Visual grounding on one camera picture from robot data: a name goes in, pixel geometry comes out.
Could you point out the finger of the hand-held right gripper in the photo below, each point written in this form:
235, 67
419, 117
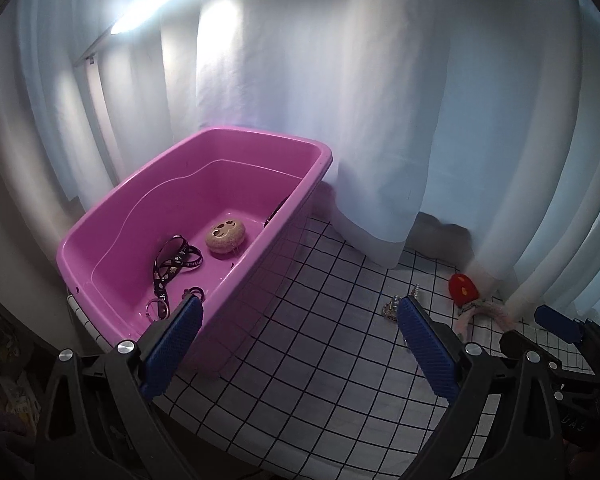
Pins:
575, 377
555, 322

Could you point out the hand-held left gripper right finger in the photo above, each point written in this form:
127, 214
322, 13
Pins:
425, 350

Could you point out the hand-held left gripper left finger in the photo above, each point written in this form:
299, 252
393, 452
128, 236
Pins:
172, 345

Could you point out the beige round smiley ornament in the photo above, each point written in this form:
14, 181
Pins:
227, 242

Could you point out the pink plastic tub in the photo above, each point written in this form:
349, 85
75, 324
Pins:
180, 175

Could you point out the red plush toy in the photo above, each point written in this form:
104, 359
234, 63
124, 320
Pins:
461, 287

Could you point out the white grid tablecloth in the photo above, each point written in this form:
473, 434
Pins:
305, 335

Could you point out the printed cloth pile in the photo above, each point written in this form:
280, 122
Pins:
5, 400

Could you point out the white curtain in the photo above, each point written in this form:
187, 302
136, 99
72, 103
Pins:
380, 85

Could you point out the strip light fixture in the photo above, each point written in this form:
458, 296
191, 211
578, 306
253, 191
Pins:
155, 5

